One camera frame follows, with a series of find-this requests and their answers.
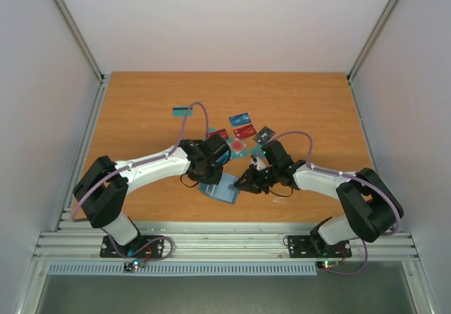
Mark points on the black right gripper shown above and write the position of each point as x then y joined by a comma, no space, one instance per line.
259,179

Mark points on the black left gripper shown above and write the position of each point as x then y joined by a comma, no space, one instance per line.
214,179

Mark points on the teal leather card holder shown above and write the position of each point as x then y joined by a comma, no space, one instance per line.
224,191

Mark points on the teal card black stripe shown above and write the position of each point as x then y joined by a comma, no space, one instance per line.
182,111

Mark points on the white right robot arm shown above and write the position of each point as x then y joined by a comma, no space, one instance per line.
370,208

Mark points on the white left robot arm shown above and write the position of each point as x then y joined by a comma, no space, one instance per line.
101,192

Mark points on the blue card near centre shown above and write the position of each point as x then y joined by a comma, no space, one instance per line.
224,159

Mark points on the blue card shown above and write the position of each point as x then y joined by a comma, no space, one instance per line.
240,119
224,159

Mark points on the white card red circle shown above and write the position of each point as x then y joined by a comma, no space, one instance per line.
238,148

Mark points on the teal card right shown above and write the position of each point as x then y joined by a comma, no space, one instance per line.
256,151

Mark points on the black VIP card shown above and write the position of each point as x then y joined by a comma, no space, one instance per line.
264,135

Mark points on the blue card top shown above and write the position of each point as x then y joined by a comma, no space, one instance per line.
240,119

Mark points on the right controller board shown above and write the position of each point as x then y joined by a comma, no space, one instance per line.
329,264

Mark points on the controller board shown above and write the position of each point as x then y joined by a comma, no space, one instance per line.
134,266
329,264

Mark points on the left controller board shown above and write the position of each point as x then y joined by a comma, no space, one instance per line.
134,266

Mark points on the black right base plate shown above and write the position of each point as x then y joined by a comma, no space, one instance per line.
300,246

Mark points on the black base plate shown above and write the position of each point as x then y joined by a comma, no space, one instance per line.
144,246
300,246

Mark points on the grey slotted cable duct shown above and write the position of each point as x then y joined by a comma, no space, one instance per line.
186,269

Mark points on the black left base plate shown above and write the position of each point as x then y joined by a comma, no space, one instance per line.
144,246

